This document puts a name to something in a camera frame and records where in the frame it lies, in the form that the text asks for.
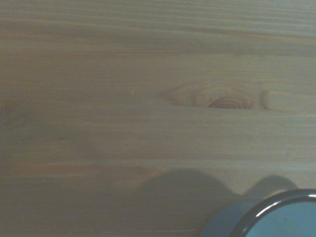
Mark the teal enamel mug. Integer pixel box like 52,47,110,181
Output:
198,188,316,237

